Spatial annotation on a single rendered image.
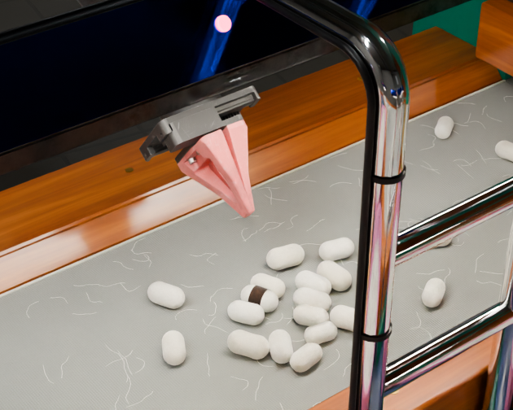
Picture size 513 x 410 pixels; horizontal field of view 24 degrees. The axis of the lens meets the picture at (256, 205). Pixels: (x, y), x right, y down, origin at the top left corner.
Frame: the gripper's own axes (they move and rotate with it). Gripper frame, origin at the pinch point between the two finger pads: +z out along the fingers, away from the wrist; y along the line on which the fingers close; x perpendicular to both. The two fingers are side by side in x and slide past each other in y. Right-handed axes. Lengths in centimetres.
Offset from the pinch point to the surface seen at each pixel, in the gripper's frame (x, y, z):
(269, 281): 4.7, 1.1, 6.5
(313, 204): 11.7, 13.7, 0.6
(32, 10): 191, 79, -107
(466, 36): 17, 48, -11
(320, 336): 0.2, 0.5, 13.1
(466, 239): 3.2, 21.9, 11.3
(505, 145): 6.6, 35.3, 4.1
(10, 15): 192, 73, -108
